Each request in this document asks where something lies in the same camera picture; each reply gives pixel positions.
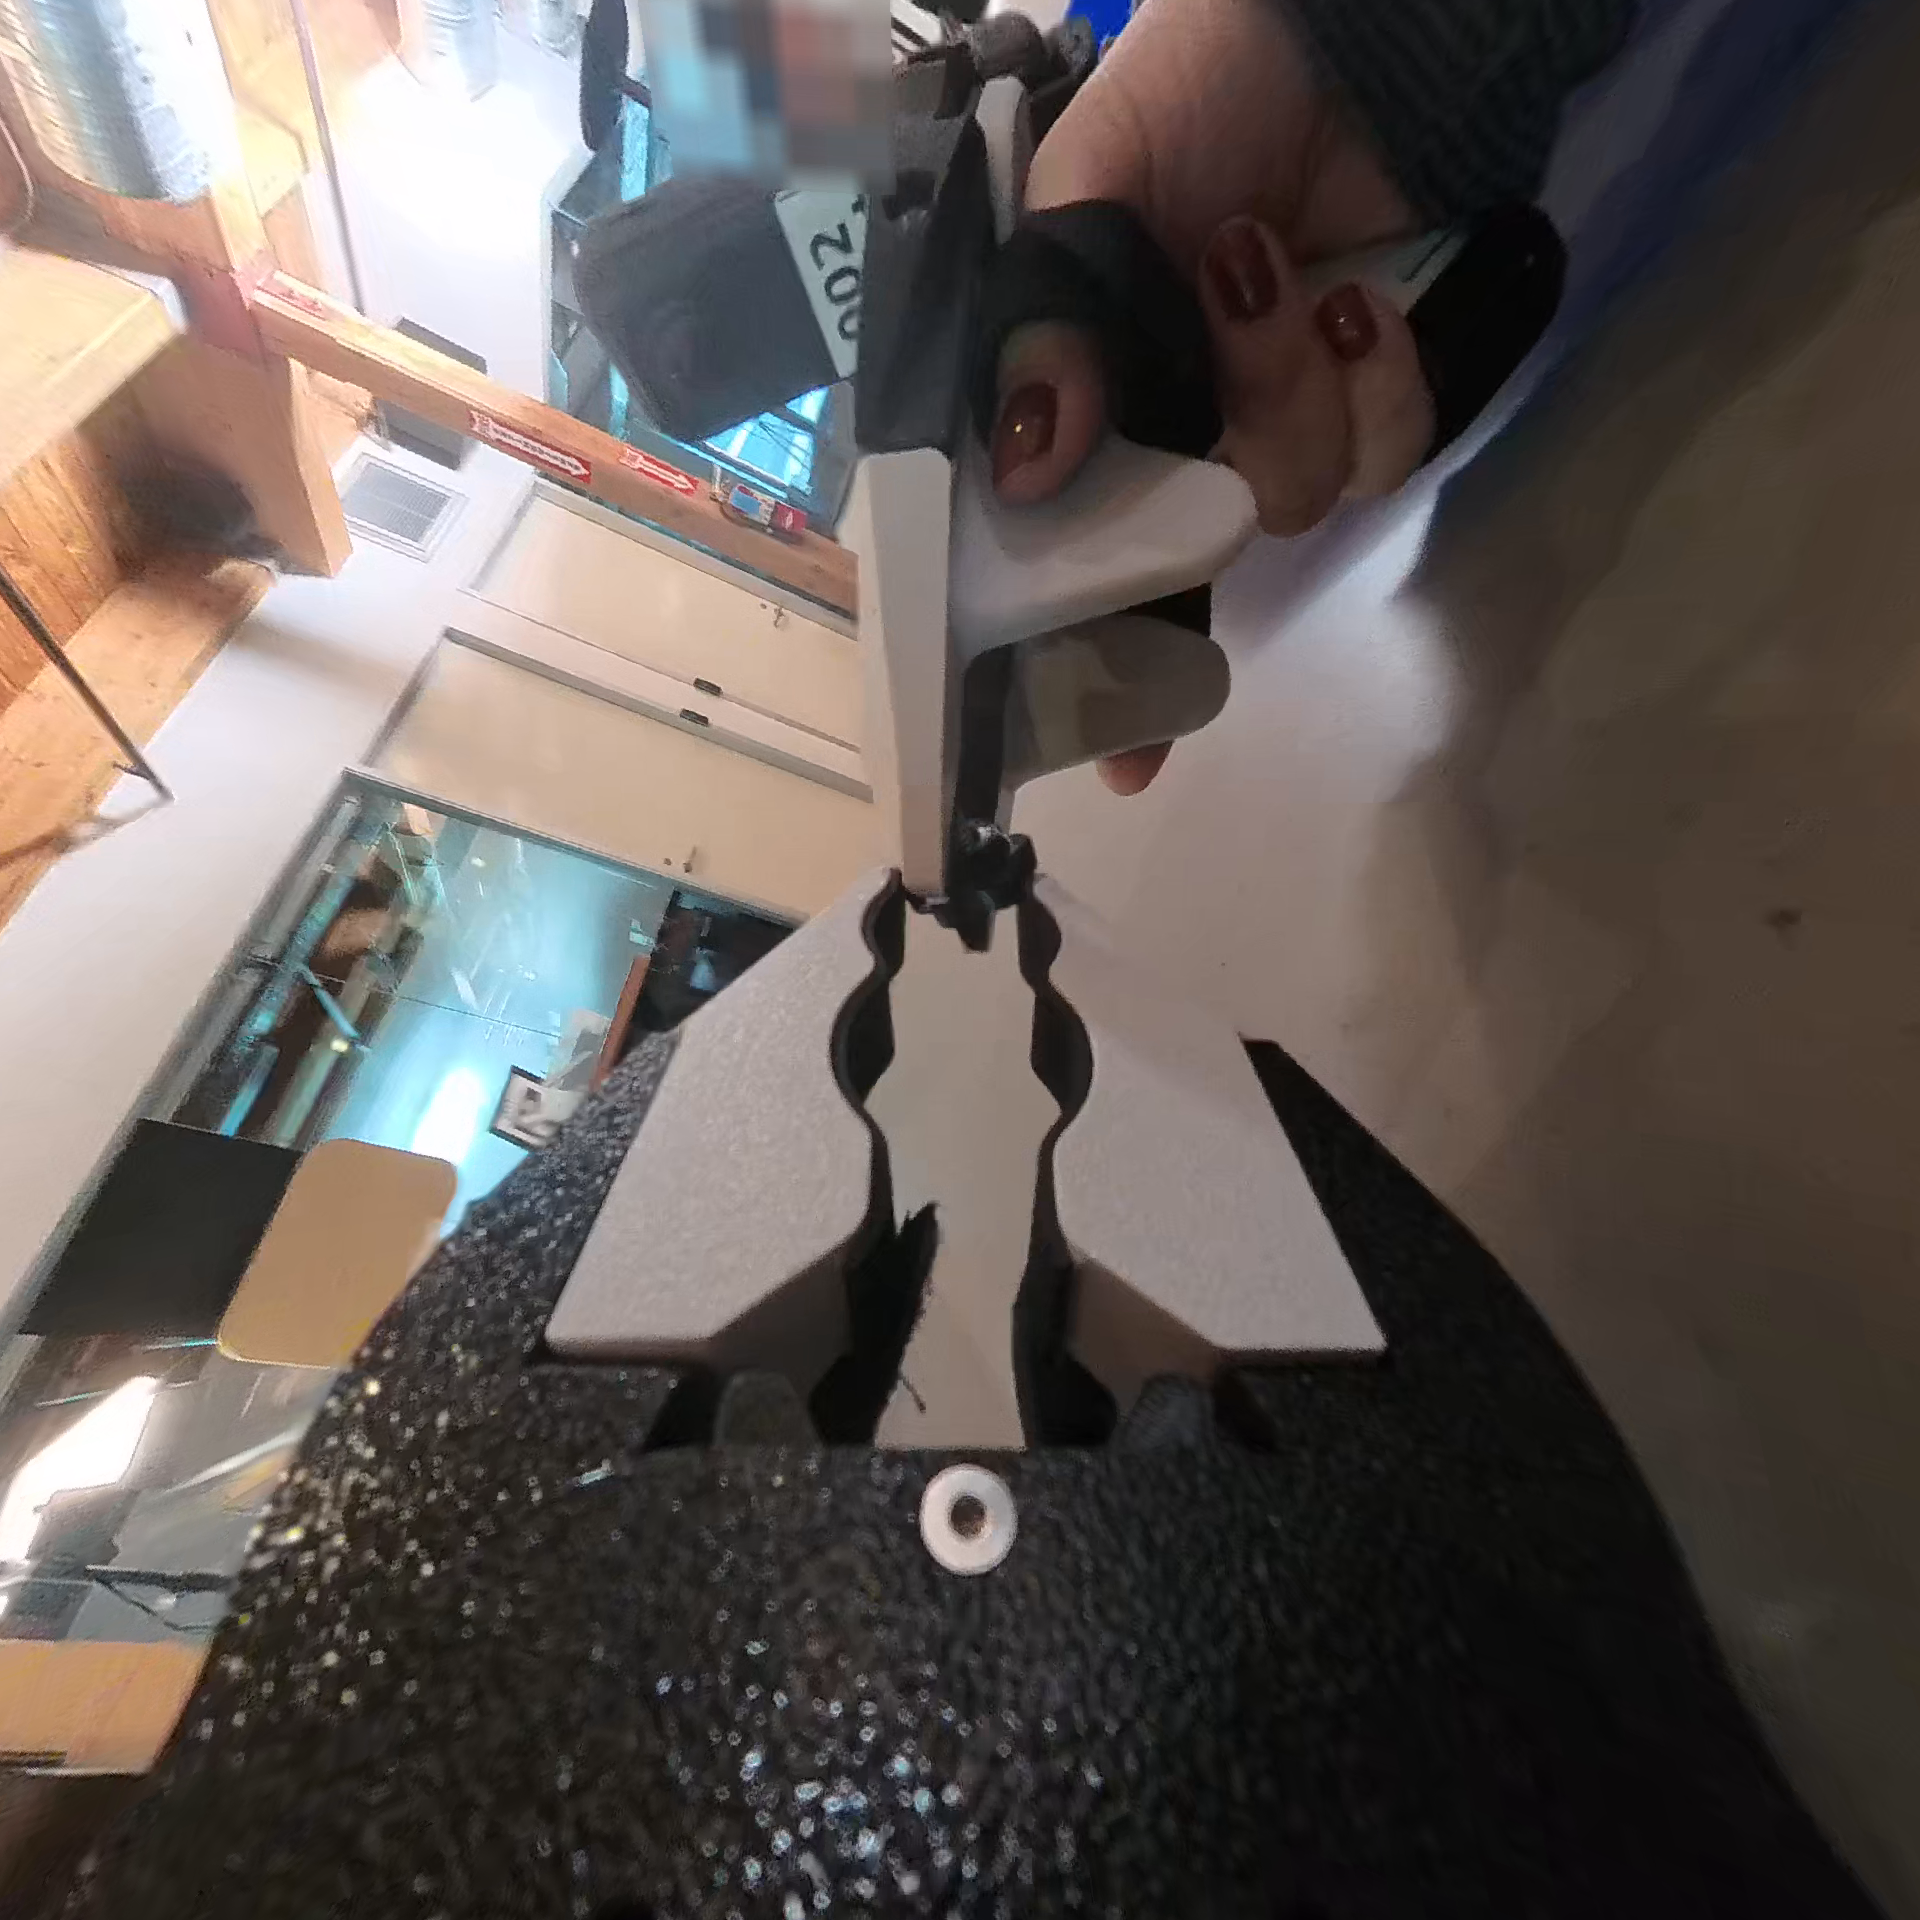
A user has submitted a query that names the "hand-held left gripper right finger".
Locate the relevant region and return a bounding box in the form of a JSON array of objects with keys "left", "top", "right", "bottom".
[{"left": 1019, "top": 882, "right": 1386, "bottom": 1383}]

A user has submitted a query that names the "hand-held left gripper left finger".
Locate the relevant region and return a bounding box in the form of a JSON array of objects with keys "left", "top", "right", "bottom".
[{"left": 547, "top": 871, "right": 909, "bottom": 1386}]

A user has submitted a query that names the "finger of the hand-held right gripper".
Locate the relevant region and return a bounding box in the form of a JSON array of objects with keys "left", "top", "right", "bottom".
[
  {"left": 861, "top": 435, "right": 1261, "bottom": 906},
  {"left": 961, "top": 622, "right": 1234, "bottom": 845}
]

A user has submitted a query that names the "black thumb screw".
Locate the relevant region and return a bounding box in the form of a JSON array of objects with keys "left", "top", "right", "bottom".
[{"left": 921, "top": 815, "right": 1041, "bottom": 951}]

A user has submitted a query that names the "person's right forearm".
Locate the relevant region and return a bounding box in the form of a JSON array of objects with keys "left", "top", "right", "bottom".
[{"left": 1260, "top": 0, "right": 1644, "bottom": 227}]

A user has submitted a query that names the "person's right hand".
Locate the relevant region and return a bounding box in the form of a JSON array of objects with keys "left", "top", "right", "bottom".
[{"left": 989, "top": 53, "right": 1449, "bottom": 797}]

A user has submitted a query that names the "white door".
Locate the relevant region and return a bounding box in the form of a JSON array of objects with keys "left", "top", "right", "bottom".
[
  {"left": 364, "top": 631, "right": 875, "bottom": 903},
  {"left": 457, "top": 477, "right": 874, "bottom": 745}
]

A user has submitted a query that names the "tan rounded board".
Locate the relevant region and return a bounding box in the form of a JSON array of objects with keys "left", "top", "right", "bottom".
[{"left": 220, "top": 1137, "right": 460, "bottom": 1369}]

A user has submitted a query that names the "black square panel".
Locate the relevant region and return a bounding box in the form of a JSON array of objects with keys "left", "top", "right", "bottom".
[{"left": 23, "top": 1117, "right": 303, "bottom": 1337}]

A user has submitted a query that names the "wooden post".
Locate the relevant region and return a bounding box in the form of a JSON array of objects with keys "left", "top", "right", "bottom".
[{"left": 248, "top": 277, "right": 859, "bottom": 609}]

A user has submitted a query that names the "glass wall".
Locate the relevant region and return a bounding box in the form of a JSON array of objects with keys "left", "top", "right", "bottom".
[{"left": 164, "top": 772, "right": 799, "bottom": 1202}]

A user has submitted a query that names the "wall air vent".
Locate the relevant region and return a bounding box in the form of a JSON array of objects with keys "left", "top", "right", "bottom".
[{"left": 336, "top": 447, "right": 472, "bottom": 559}]

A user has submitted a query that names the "silver ceiling duct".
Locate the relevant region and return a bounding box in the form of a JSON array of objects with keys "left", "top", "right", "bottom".
[{"left": 0, "top": 0, "right": 250, "bottom": 204}]

